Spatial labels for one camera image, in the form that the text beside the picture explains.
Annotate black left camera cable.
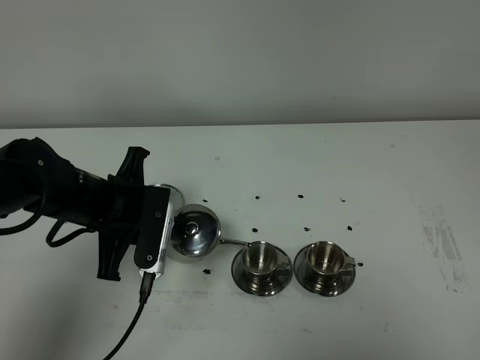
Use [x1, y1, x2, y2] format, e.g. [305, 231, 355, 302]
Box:
[0, 209, 156, 360]

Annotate right stainless steel teacup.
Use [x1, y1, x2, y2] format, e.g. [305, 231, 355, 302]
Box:
[306, 241, 356, 277]

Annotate left stainless steel saucer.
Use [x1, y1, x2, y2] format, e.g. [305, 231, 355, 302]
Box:
[231, 246, 293, 297]

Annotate left stainless steel teacup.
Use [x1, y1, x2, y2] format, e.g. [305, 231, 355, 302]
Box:
[240, 241, 291, 278]

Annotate stainless steel teacup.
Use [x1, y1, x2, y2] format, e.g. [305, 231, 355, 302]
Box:
[240, 241, 291, 278]
[306, 241, 356, 277]

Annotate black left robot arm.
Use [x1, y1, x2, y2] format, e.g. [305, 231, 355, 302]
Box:
[1, 137, 150, 281]

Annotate stainless steel teapot saucer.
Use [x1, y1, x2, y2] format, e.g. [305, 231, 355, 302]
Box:
[150, 183, 185, 212]

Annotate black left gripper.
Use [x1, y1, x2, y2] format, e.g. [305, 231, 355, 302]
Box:
[94, 146, 150, 281]

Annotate right stainless steel saucer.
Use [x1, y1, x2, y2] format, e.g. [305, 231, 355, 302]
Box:
[294, 243, 356, 297]

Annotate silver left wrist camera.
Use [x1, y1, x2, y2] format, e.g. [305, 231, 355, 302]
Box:
[134, 186, 173, 278]

